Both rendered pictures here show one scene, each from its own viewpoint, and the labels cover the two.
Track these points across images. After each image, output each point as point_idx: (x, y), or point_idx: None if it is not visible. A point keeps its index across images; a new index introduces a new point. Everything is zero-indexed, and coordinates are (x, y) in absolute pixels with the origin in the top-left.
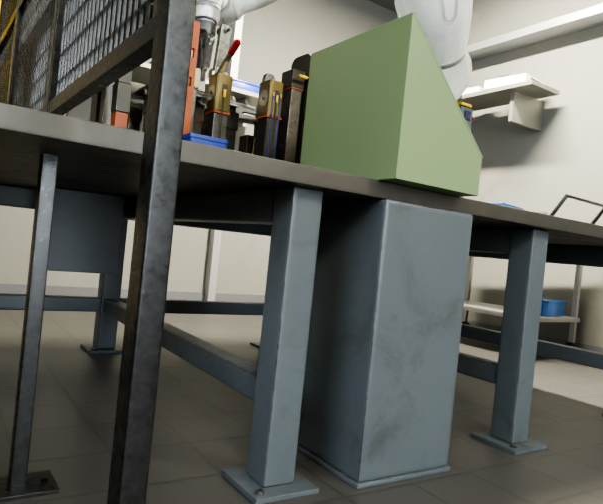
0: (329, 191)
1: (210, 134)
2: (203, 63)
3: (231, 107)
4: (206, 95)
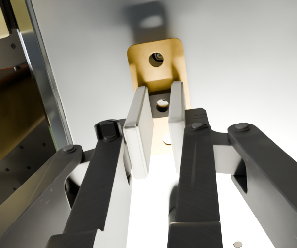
0: None
1: (26, 62)
2: (54, 156)
3: (148, 208)
4: (37, 89)
